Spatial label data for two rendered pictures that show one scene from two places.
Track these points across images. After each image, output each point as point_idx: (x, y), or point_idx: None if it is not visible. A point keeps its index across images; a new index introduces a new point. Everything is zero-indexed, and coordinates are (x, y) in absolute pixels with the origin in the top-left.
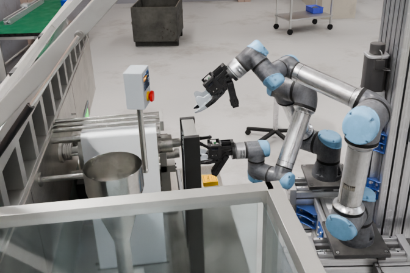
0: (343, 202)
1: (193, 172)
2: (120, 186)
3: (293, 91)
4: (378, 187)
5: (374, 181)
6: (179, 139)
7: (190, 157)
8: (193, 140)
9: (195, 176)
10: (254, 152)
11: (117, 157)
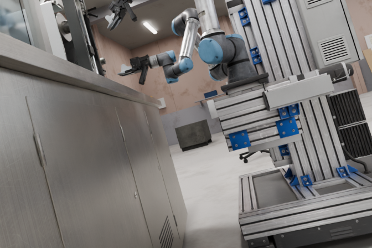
0: (203, 29)
1: (70, 11)
2: None
3: (182, 15)
4: (258, 51)
5: (253, 48)
6: None
7: (66, 0)
8: None
9: (72, 14)
10: (162, 56)
11: None
